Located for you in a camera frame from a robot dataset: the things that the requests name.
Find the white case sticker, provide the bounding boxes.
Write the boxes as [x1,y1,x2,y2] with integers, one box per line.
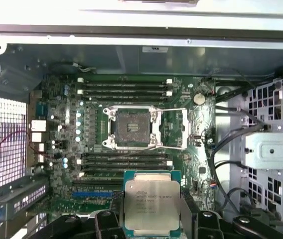
[141,46,169,53]

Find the green motherboard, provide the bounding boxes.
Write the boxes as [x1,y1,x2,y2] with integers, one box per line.
[29,73,217,218]

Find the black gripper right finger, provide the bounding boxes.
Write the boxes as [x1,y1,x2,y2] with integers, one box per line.
[181,191,283,239]

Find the blue expansion slot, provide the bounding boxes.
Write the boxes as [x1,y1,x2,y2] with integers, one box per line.
[72,191,114,199]

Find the open black PC case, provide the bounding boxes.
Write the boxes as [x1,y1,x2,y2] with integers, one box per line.
[0,23,283,239]

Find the thin red wire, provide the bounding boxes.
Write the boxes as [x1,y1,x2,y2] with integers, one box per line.
[0,130,41,187]

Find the silver socket cover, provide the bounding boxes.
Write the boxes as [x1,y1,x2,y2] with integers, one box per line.
[156,108,191,150]

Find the black RAM slot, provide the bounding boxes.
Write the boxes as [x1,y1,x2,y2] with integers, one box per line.
[81,152,169,158]
[76,159,173,166]
[77,78,173,85]
[77,172,125,178]
[77,90,173,97]
[83,84,167,90]
[81,165,169,172]
[83,96,167,103]

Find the round coin battery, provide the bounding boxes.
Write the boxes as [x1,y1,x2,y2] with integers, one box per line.
[193,92,206,106]

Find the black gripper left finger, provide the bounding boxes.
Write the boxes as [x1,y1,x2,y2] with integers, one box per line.
[28,190,125,239]

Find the CPU socket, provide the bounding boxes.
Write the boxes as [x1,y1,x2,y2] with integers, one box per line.
[102,106,163,150]

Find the silver metal drive cage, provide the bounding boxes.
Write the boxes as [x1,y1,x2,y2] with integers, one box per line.
[240,78,283,225]

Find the silver green CPU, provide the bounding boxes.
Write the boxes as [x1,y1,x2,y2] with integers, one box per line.
[123,170,182,238]

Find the black cable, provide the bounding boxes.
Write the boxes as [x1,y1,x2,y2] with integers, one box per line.
[214,104,268,130]
[211,160,247,208]

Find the grey fan wire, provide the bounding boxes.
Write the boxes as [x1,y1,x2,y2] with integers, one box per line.
[72,63,94,73]

